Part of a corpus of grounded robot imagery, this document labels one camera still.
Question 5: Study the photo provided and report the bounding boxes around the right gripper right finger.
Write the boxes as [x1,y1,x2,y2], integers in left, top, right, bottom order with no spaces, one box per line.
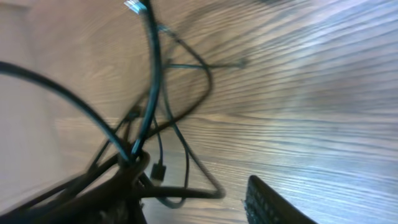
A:
[244,175,317,224]

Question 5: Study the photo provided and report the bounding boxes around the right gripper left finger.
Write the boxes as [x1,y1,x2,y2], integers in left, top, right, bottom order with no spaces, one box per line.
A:
[1,152,150,223]

